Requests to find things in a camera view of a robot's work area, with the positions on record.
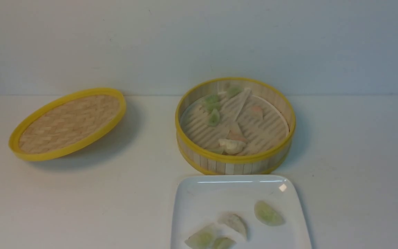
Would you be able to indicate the pink dumpling right steamer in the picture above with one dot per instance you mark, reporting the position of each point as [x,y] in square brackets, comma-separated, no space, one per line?
[256,112]

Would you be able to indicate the yellow woven steamer lid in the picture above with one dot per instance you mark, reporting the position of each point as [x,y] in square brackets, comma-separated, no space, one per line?
[68,124]

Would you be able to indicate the small green dumpling middle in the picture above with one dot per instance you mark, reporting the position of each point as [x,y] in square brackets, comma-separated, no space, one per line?
[214,118]

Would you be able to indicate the white square plate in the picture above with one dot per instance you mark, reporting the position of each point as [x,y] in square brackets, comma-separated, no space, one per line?
[201,200]

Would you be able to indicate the pink shrimp dumpling centre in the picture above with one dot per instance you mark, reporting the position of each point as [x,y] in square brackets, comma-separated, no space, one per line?
[235,133]

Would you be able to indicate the pale green dumpling plate bottom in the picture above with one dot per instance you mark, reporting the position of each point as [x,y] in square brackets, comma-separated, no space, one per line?
[223,243]

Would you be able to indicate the green dumpling back top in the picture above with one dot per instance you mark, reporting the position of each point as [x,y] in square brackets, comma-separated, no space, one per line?
[233,91]

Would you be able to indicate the yellow bamboo steamer basket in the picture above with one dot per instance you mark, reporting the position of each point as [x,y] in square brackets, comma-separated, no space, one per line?
[268,141]

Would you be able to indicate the white dumpling front steamer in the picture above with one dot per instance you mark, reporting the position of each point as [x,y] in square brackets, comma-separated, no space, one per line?
[231,147]

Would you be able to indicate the white dumpling on plate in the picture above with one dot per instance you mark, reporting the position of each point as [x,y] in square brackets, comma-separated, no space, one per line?
[234,222]

